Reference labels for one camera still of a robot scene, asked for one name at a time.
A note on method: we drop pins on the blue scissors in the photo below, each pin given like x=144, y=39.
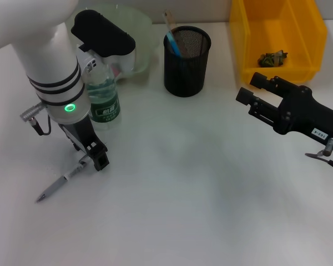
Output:
x=174, y=44

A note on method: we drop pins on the translucent green fruit plate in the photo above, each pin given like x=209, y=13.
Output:
x=143, y=36

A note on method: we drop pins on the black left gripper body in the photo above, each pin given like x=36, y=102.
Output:
x=80, y=133

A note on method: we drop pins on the clear plastic ruler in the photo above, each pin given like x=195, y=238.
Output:
x=169, y=19

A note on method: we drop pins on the green plastic wrapper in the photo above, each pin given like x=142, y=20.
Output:
x=272, y=59

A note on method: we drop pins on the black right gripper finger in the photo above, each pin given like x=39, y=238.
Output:
x=259, y=80
x=244, y=97

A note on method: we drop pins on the black mesh pen holder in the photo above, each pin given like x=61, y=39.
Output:
x=184, y=74

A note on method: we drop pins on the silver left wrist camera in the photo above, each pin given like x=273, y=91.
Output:
x=105, y=36

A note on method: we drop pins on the grey ballpoint pen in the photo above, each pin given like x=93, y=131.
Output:
x=58, y=181

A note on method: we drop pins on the pink peach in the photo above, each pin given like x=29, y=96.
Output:
x=116, y=70

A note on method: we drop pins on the yellow plastic bin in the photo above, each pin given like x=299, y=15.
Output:
x=277, y=33

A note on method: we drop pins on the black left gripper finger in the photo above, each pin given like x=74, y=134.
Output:
x=101, y=158

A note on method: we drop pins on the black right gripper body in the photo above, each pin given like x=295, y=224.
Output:
x=308, y=113

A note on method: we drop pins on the clear green-label water bottle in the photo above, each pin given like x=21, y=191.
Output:
x=105, y=108

